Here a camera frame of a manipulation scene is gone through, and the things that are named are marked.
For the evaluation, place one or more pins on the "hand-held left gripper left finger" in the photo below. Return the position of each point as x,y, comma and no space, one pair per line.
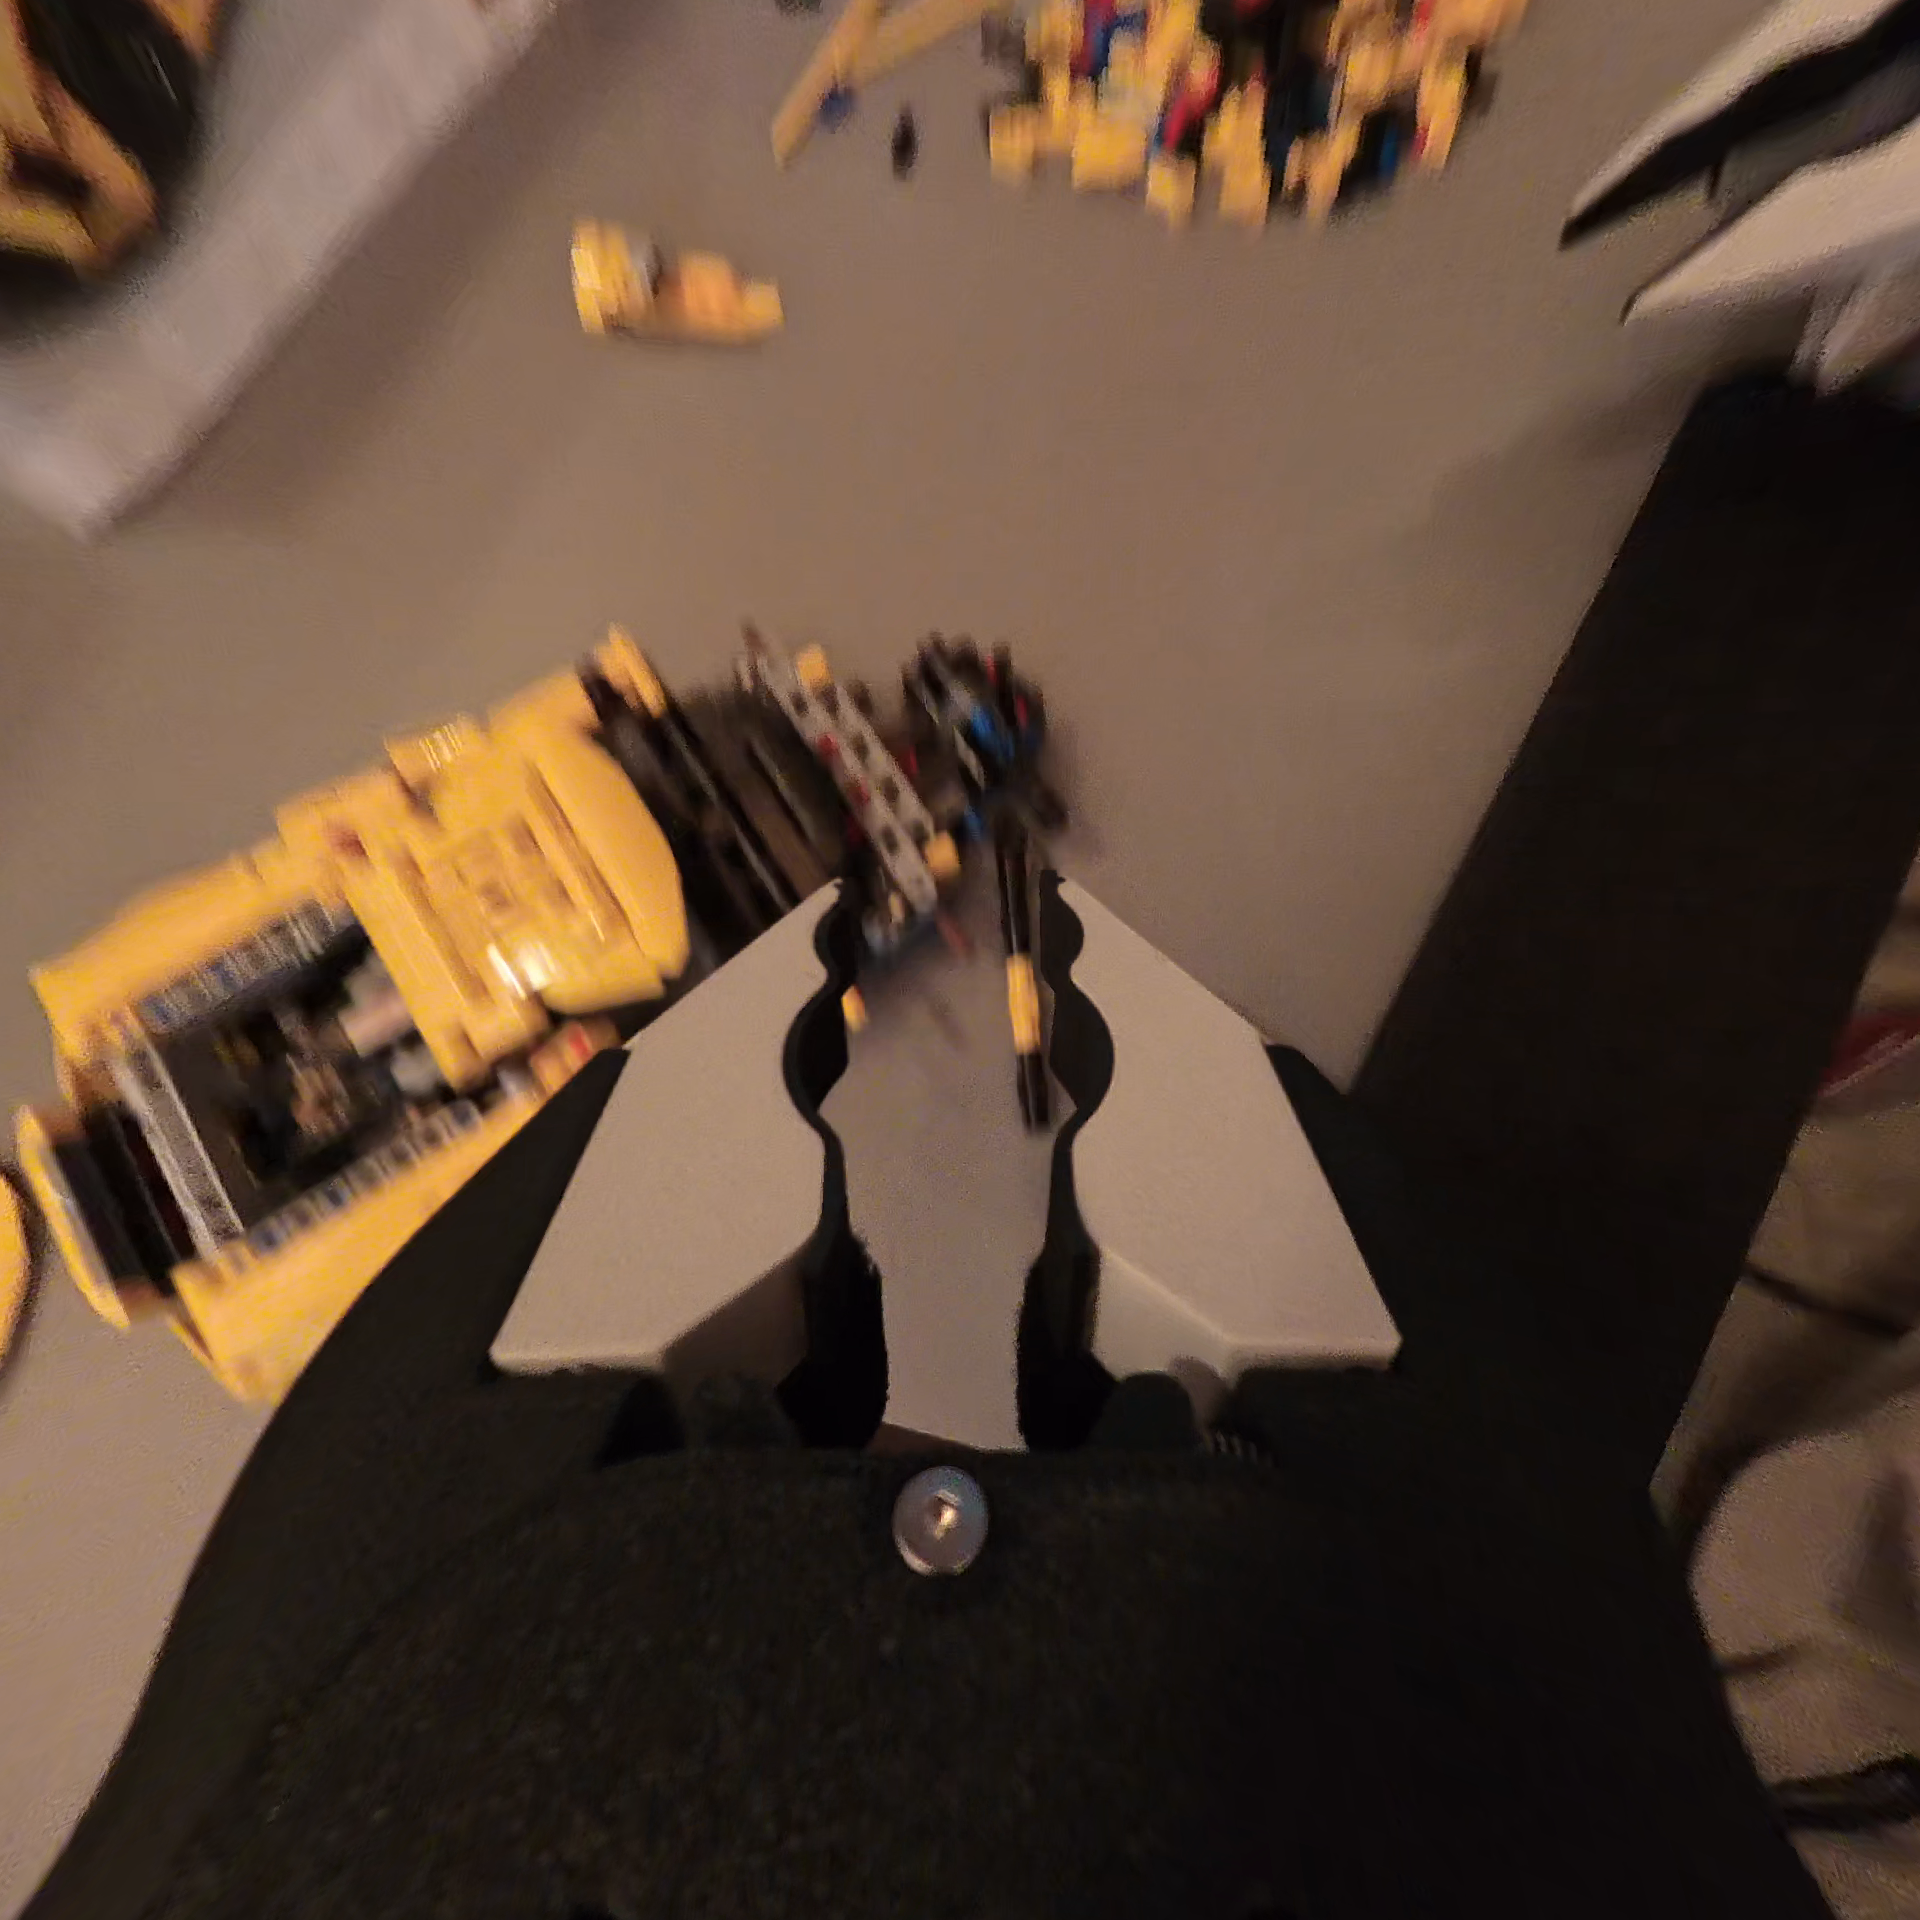
660,1201

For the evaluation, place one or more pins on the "pile of toy bricks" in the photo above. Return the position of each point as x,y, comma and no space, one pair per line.
1229,105

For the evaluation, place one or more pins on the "toy car instruction booklet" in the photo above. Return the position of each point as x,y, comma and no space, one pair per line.
300,225

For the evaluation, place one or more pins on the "black perforated panel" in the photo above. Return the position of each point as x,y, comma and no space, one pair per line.
1651,900

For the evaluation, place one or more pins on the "yellow toy car model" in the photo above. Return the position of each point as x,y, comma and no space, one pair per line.
493,884

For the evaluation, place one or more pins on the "person's beige jacket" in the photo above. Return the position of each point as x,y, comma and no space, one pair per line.
1800,1574

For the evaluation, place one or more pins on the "black yellow toy link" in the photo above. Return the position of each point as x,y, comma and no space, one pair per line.
1024,1003

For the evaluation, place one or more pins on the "yellow toy body section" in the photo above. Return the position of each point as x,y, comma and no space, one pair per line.
675,293

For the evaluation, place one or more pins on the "grey desk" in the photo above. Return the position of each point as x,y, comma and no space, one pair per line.
1124,494

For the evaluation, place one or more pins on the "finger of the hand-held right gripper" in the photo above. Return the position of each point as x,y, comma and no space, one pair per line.
1755,82
1828,253

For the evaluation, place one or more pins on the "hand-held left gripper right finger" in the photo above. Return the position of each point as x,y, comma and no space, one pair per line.
1229,1201

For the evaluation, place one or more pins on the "black toy pin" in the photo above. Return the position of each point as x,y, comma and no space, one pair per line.
905,137

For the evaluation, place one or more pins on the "yellow toy axle rod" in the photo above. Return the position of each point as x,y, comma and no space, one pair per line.
826,82
931,29

